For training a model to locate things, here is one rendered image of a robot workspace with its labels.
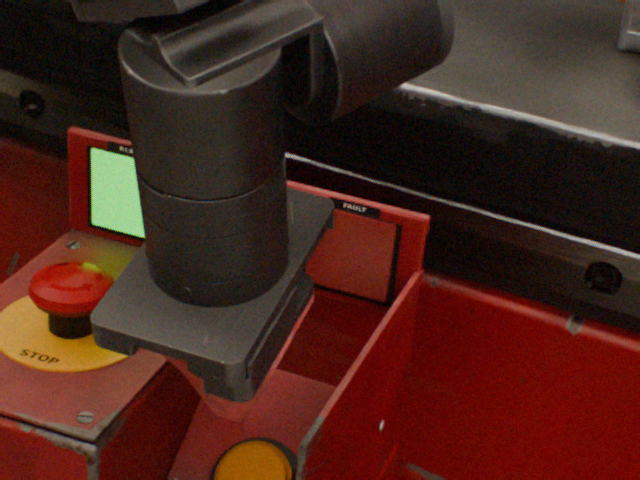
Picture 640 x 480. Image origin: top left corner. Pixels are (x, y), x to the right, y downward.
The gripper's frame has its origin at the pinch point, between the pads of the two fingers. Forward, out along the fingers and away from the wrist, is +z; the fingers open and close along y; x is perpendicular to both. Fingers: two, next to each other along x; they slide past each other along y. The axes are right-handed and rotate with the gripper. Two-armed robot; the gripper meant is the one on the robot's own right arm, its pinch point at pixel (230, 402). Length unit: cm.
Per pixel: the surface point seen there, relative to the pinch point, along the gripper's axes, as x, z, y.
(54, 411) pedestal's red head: 6.4, -1.1, -4.0
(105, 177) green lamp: 12.1, -1.1, 10.6
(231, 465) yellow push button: 0.4, 5.4, 0.5
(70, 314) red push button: 8.3, -2.0, 0.6
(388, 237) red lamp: -3.7, -2.0, 10.9
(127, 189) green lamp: 10.8, -0.8, 10.6
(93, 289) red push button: 7.8, -2.5, 2.0
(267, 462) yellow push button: -1.2, 5.1, 1.1
